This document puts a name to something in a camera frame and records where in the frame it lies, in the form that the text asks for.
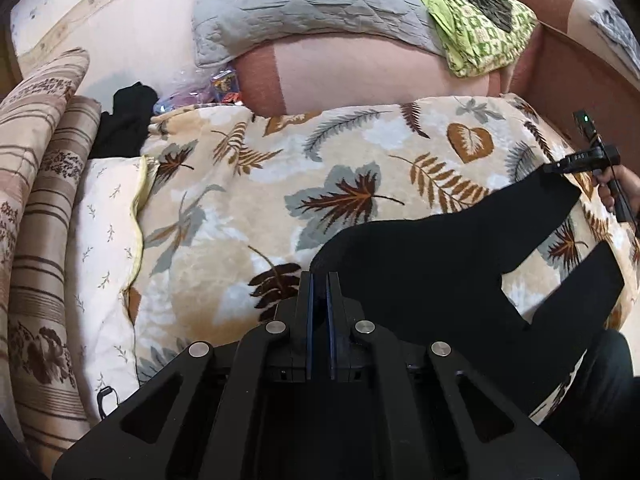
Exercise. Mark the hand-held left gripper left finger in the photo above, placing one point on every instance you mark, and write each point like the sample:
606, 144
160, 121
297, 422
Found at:
310, 320

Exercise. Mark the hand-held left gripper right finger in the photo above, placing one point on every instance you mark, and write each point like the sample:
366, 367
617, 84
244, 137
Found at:
331, 320

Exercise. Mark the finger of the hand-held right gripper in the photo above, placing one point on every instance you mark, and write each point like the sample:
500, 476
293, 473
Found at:
554, 166

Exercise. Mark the black pants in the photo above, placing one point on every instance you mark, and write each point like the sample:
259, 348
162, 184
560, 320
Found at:
425, 260

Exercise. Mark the person's right hand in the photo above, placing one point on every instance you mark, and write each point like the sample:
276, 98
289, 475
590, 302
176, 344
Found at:
625, 180

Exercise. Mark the grey crumpled cloth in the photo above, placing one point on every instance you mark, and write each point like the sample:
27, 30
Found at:
617, 27

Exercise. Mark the leaf print blanket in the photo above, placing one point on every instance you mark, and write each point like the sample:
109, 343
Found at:
260, 200

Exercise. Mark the green patterned blanket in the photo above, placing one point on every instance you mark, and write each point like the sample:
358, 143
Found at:
475, 45

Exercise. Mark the dark crumpled cloth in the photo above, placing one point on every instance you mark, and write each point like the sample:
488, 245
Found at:
480, 2

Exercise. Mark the pink and brown sofa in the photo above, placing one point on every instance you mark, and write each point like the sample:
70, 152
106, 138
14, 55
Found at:
360, 75

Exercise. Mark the white floral sheet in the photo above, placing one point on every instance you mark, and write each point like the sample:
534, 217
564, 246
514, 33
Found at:
100, 260

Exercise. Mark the person's black trouser leg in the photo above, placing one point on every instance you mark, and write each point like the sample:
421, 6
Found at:
595, 400

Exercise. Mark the colourful packet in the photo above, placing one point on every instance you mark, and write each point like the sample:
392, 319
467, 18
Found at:
225, 87

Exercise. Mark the clear plastic bag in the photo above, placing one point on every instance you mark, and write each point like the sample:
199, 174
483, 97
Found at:
180, 95

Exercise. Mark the striped floral cushion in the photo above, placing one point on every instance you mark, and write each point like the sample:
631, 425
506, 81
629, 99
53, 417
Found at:
42, 270
35, 125

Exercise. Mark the black cloth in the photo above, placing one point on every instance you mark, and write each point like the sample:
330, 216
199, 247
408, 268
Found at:
122, 120

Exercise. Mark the grey quilted blanket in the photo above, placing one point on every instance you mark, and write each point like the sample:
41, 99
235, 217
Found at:
300, 5

